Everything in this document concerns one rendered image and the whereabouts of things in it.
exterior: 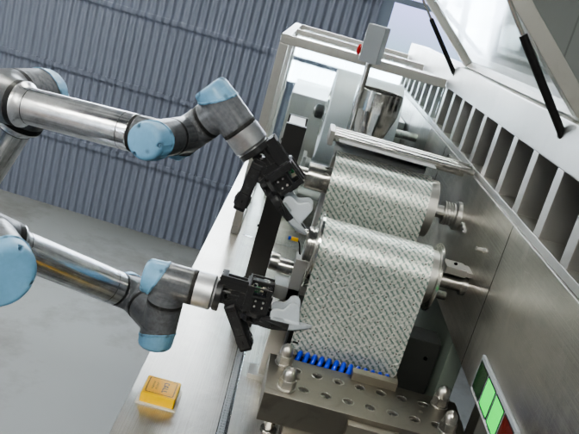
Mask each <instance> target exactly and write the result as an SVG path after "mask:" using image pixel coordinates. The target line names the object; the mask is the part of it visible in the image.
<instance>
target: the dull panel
mask: <svg viewBox="0 0 579 434"><path fill-rule="evenodd" d="M414 326H418V327H421V328H424V329H427V330H431V331H434V332H437V333H438V335H439V340H440V343H441V348H440V351H439V354H438V357H437V360H436V362H435V364H434V367H433V371H432V373H431V376H430V379H429V381H428V383H427V386H426V390H425V393H424V394H425V395H429V396H432V397H433V396H434V394H436V393H437V390H438V388H439V387H440V386H443V385H445V386H447V387H448V388H449V389H450V392H451V391H452V389H453V387H454V384H455V382H456V379H457V377H458V373H459V370H460V369H461V366H462V365H461V362H460V360H459V358H458V354H457V351H456V349H455V346H454V343H453V342H452V339H451V335H450V333H449V330H448V328H447V325H446V323H445V319H444V316H443V314H442V312H441V309H440V306H439V303H438V300H437V298H435V299H434V301H433V304H432V305H431V306H430V307H429V308H428V309H427V310H426V311H422V310H421V308H420V309H419V312H418V314H417V317H416V320H415V322H414ZM450 396H451V394H450Z"/></svg>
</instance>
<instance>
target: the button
mask: <svg viewBox="0 0 579 434"><path fill-rule="evenodd" d="M180 388H181V383H178V382H175V381H169V380H166V379H163V378H159V377H156V376H152V375H149V376H148V377H147V379H146V383H145V385H144V387H143V388H142V390H141V393H140V401H143V402H146V403H150V404H154V405H157V406H162V407H166V408H170V409H173V407H174V406H175V403H176V400H177V397H178V394H179V391H180Z"/></svg>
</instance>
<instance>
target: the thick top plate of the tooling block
mask: <svg viewBox="0 0 579 434"><path fill-rule="evenodd" d="M276 358H277V355H275V354H270V356H269V359H268V362H267V365H266V368H265V373H264V377H263V381H262V387H261V392H260V397H259V403H258V412H257V417H256V419H259V420H263V421H266V422H270V423H273V424H276V425H282V426H286V427H289V428H292V429H296V430H299V431H305V432H308V433H312V434H343V432H344V429H345V427H346V422H347V420H348V419H349V420H352V421H356V422H359V423H362V424H366V425H372V426H375V427H378V428H382V429H385V430H389V431H394V432H398V433H399V434H442V433H440V432H439V431H438V429H437V426H438V425H439V423H440V420H441V419H442V418H443V417H444V416H445V413H446V412H447V411H449V410H454V411H455V412H456V413H457V414H458V410H457V407H456V404H455V402H451V401H449V403H448V408H447V410H439V409H437V408H435V407H434V406H432V405H431V403H430V401H431V400H432V399H433V397H432V396H429V395H425V394H420V393H416V392H413V391H410V390H407V389H403V388H399V387H397V388H396V391H395V392H394V391H390V390H388V389H384V388H380V387H375V386H371V385H368V384H365V383H362V382H358V381H353V380H351V375H349V374H346V373H342V372H339V371H336V370H332V369H327V368H323V367H320V366H316V365H313V364H310V363H305V362H301V361H297V360H294V359H293V362H292V367H293V368H294V369H295V370H296V380H297V382H296V387H295V389H296V390H295V392H294V393H292V394H287V393H284V392H282V391H280V390H279V389H277V384H278V381H279V378H280V376H281V375H283V372H284V370H285V368H282V367H279V366H278V365H276V364H275V359H276ZM456 434H465V433H464V428H463V426H462V423H461V420H460V417H459V414H458V427H457V429H456Z"/></svg>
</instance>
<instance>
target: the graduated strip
mask: <svg viewBox="0 0 579 434"><path fill-rule="evenodd" d="M245 354H246V352H245V351H244V352H240V349H239V348H237V350H236V354H235V358H234V361H233V367H232V371H231V375H230V378H229V382H228V385H227V391H226V395H225V399H224V402H223V405H222V409H221V415H220V418H219V422H218V425H217V429H216V433H215V434H227V430H228V426H229V423H230V418H231V415H232V410H233V404H234V400H235V396H236V392H237V388H238V385H239V380H240V373H241V370H242V366H243V362H244V358H245Z"/></svg>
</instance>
